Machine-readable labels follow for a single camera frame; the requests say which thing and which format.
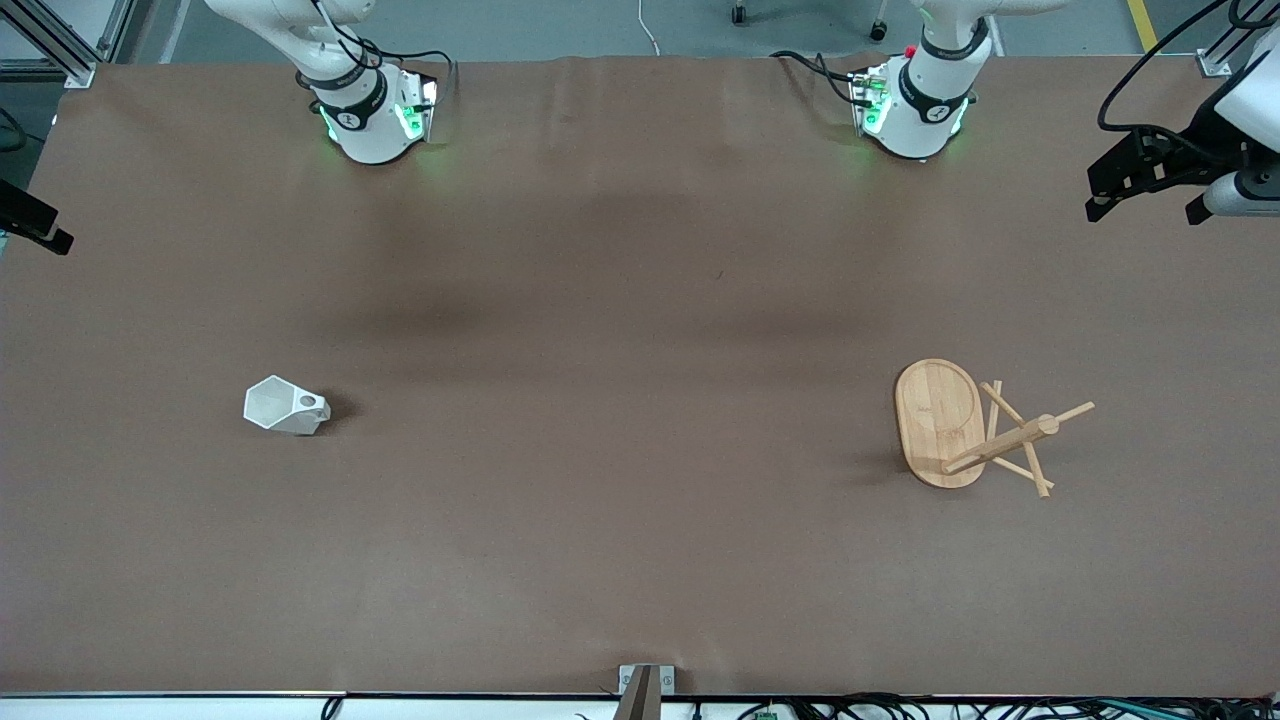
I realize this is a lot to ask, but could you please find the black base cable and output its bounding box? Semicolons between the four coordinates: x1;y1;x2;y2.
769;49;863;107

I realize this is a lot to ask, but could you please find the brown table cover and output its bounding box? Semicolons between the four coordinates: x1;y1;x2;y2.
0;55;1280;698

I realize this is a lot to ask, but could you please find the yellow floor tape strip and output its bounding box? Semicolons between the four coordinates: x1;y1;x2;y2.
1127;0;1163;54

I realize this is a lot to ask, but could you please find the aluminium frame post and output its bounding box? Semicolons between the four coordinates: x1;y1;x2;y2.
1195;20;1280;79
0;0;98;89

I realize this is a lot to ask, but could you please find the white faceted cup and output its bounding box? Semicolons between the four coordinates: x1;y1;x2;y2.
243;375;332;437

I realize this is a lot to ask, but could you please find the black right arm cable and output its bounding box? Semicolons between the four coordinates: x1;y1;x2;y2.
308;0;457;79

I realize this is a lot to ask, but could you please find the wooden cup rack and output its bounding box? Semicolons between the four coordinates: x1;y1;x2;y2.
893;358;1096;499

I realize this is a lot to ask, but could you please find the grey metal mounting bracket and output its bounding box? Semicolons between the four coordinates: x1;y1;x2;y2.
612;664;677;720

